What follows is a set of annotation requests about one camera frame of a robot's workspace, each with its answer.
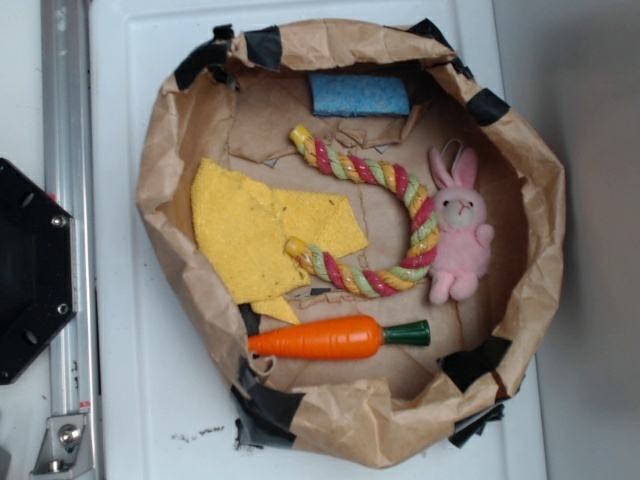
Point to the brown paper bag bin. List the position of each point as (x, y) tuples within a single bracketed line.
[(234, 100)]

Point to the yellow terry cloth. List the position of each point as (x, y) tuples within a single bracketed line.
[(242, 226)]

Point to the orange plastic toy carrot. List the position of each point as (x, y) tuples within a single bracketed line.
[(345, 338)]

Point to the pink plush bunny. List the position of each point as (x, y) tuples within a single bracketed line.
[(464, 248)]

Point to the blue sponge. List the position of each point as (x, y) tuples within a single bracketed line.
[(342, 95)]

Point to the multicolored twisted rope toy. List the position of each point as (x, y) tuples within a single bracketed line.
[(424, 230)]

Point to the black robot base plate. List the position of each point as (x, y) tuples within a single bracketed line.
[(37, 293)]

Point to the aluminium extrusion rail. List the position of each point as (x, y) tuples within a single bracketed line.
[(74, 354)]

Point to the metal corner bracket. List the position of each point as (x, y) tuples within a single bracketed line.
[(67, 451)]

